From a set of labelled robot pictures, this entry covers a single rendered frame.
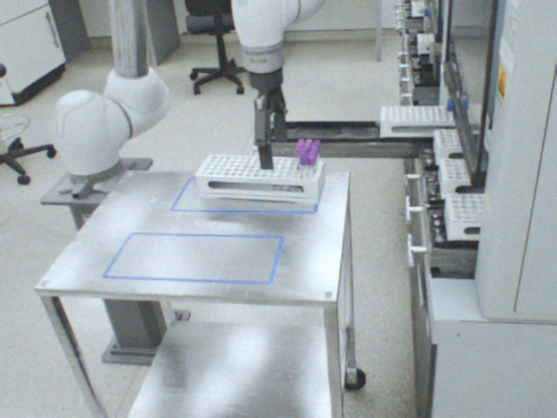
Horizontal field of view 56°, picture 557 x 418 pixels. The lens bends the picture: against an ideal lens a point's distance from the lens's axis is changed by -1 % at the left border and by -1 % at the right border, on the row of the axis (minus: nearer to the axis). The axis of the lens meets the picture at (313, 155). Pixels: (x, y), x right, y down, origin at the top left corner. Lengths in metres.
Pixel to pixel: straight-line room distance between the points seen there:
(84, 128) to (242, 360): 0.79
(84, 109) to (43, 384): 1.03
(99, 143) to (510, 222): 1.14
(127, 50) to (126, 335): 1.00
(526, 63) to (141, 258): 0.82
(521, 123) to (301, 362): 1.01
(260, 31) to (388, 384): 1.26
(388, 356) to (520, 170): 1.20
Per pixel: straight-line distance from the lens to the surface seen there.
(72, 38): 5.59
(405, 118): 1.51
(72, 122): 1.61
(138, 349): 2.09
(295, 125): 1.63
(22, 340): 2.38
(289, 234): 1.15
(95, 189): 1.68
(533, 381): 1.25
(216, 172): 1.28
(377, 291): 2.19
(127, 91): 1.69
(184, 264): 1.12
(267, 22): 1.08
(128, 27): 1.62
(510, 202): 0.92
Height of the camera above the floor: 1.52
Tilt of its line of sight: 29 degrees down
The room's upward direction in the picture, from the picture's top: 4 degrees counter-clockwise
